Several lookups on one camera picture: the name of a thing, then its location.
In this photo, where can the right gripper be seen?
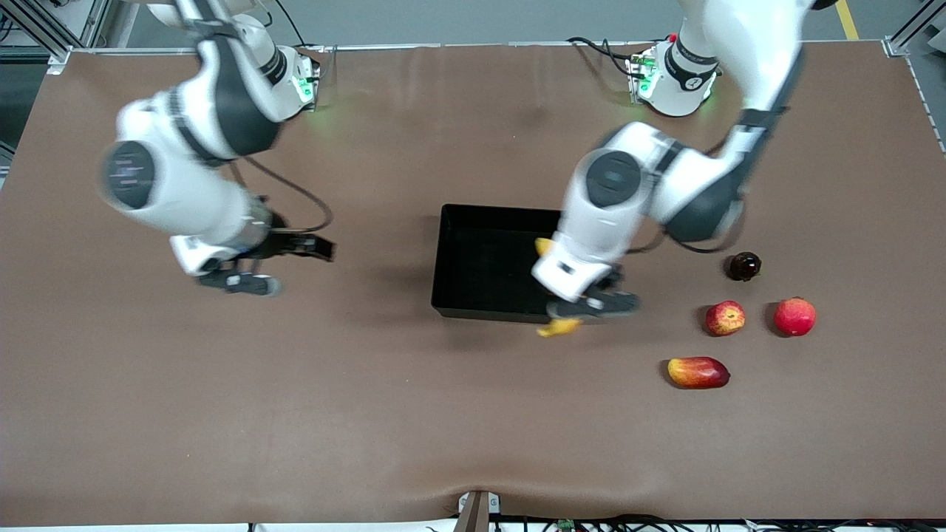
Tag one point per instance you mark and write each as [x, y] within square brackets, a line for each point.
[279, 243]

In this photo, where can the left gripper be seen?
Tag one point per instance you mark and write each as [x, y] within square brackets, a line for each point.
[611, 278]

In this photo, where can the yellow banana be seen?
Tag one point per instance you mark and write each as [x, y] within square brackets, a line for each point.
[562, 327]

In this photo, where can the small red yellow apple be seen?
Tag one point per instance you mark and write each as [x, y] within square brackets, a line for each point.
[725, 318]

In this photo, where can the black rectangular plastic box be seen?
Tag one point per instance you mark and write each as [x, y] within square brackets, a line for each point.
[480, 258]

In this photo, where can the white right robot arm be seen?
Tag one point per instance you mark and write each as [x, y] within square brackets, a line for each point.
[185, 188]

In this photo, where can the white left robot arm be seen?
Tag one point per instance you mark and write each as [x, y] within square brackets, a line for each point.
[695, 188]

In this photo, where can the red yellow mango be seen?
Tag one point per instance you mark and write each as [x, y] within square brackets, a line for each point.
[698, 373]

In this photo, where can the dark purple plum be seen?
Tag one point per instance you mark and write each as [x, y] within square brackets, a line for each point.
[745, 266]

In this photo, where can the table cover mat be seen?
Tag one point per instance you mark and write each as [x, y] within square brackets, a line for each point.
[295, 384]

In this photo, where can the round red apple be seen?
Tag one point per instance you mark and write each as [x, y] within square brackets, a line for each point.
[795, 317]

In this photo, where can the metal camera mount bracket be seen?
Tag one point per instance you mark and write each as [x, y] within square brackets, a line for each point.
[477, 511]

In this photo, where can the aluminium frame profile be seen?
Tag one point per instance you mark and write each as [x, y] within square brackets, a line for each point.
[44, 29]
[915, 28]

